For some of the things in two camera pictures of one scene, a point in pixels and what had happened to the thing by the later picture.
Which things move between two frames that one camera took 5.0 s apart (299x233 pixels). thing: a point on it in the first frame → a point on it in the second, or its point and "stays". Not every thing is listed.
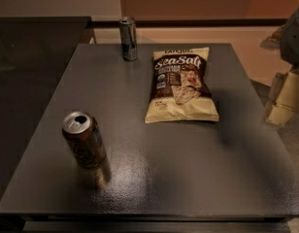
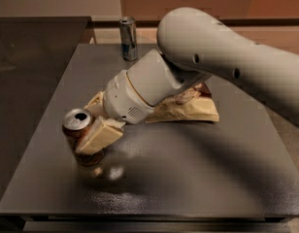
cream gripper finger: x=291 y=96 → x=121 y=101
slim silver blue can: x=128 y=38 stays
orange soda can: x=85 y=138 stays
